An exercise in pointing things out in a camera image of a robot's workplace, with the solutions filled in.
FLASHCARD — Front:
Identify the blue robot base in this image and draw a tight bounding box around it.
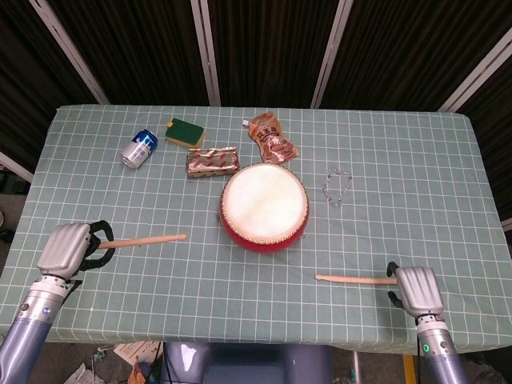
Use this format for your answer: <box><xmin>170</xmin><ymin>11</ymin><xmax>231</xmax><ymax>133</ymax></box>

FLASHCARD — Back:
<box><xmin>159</xmin><ymin>342</ymin><xmax>333</xmax><ymax>384</ymax></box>

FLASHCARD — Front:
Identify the orange snack packet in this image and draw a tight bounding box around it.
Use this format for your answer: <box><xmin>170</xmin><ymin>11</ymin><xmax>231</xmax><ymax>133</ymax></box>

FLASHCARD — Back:
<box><xmin>128</xmin><ymin>359</ymin><xmax>155</xmax><ymax>384</ymax></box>

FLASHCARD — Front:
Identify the red drum with white skin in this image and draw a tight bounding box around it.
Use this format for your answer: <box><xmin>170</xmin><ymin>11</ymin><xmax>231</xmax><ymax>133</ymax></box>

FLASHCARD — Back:
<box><xmin>218</xmin><ymin>162</ymin><xmax>310</xmax><ymax>254</ymax></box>

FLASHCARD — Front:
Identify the white printed paper sheet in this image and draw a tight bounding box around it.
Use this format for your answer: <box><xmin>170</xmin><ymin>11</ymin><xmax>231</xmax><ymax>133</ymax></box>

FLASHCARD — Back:
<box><xmin>113</xmin><ymin>342</ymin><xmax>163</xmax><ymax>367</ymax></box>

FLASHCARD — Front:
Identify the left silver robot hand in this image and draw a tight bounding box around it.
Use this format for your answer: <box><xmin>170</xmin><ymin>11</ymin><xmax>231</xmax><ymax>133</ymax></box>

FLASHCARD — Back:
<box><xmin>36</xmin><ymin>219</ymin><xmax>116</xmax><ymax>281</ymax></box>

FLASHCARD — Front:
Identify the brown sauce pouch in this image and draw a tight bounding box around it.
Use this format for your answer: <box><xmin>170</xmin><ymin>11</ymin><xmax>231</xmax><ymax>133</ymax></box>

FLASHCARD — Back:
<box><xmin>242</xmin><ymin>112</ymin><xmax>300</xmax><ymax>164</ymax></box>

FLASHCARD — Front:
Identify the silver foil packet red print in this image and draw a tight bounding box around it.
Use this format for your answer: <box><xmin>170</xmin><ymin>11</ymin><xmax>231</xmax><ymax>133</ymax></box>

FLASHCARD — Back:
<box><xmin>185</xmin><ymin>145</ymin><xmax>241</xmax><ymax>179</ymax></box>

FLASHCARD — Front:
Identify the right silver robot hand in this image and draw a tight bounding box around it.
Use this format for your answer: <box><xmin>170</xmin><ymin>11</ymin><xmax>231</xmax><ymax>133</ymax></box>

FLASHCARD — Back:
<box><xmin>386</xmin><ymin>262</ymin><xmax>445</xmax><ymax>317</ymax></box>

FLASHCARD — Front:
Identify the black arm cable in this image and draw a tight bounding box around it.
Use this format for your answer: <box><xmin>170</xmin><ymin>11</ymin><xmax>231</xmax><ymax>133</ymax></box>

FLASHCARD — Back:
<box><xmin>58</xmin><ymin>278</ymin><xmax>84</xmax><ymax>299</ymax></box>
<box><xmin>414</xmin><ymin>331</ymin><xmax>422</xmax><ymax>384</ymax></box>

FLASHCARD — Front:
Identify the green and yellow sponge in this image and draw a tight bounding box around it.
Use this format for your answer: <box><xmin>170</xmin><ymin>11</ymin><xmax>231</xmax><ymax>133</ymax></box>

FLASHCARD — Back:
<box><xmin>164</xmin><ymin>117</ymin><xmax>206</xmax><ymax>150</ymax></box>

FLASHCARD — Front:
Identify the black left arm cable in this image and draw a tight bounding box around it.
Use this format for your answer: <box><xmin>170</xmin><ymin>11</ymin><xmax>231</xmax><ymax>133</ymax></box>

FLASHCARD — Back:
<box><xmin>58</xmin><ymin>278</ymin><xmax>84</xmax><ymax>299</ymax></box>

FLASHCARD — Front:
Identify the white table leg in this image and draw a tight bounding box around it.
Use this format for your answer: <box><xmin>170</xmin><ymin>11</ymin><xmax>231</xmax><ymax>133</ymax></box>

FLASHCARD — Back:
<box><xmin>350</xmin><ymin>350</ymin><xmax>362</xmax><ymax>384</ymax></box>

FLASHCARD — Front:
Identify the crumpled clear plastic bag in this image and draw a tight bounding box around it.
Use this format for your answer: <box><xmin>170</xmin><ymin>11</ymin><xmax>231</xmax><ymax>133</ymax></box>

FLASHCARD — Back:
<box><xmin>63</xmin><ymin>362</ymin><xmax>99</xmax><ymax>384</ymax></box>

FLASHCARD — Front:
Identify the clear bead bracelet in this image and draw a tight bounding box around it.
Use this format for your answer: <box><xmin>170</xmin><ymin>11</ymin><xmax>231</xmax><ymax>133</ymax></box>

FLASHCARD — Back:
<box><xmin>322</xmin><ymin>166</ymin><xmax>354</xmax><ymax>207</ymax></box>

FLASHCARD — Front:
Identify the white partition frame post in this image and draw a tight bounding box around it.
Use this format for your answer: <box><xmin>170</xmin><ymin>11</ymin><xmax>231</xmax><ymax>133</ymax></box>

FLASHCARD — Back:
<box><xmin>27</xmin><ymin>0</ymin><xmax>111</xmax><ymax>105</ymax></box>
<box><xmin>0</xmin><ymin>150</ymin><xmax>35</xmax><ymax>183</ymax></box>
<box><xmin>190</xmin><ymin>0</ymin><xmax>222</xmax><ymax>107</ymax></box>
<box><xmin>310</xmin><ymin>0</ymin><xmax>355</xmax><ymax>109</ymax></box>
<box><xmin>438</xmin><ymin>27</ymin><xmax>512</xmax><ymax>113</ymax></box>

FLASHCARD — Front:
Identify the blue and silver drink can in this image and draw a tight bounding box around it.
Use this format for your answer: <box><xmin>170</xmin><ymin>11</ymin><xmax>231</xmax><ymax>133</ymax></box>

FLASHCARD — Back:
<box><xmin>121</xmin><ymin>128</ymin><xmax>158</xmax><ymax>170</ymax></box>

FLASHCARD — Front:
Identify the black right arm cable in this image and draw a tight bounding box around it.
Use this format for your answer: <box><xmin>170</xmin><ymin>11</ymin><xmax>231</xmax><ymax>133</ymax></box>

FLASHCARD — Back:
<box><xmin>414</xmin><ymin>331</ymin><xmax>422</xmax><ymax>384</ymax></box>

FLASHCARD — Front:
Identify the wooden drumstick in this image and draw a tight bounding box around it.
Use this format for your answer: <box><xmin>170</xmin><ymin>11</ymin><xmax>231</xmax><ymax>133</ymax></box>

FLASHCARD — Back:
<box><xmin>97</xmin><ymin>234</ymin><xmax>187</xmax><ymax>250</ymax></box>
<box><xmin>314</xmin><ymin>274</ymin><xmax>399</xmax><ymax>286</ymax></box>

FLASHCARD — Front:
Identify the green checked tablecloth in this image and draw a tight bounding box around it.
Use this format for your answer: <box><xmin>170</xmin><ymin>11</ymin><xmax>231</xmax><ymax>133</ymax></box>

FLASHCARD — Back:
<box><xmin>0</xmin><ymin>104</ymin><xmax>512</xmax><ymax>357</ymax></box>

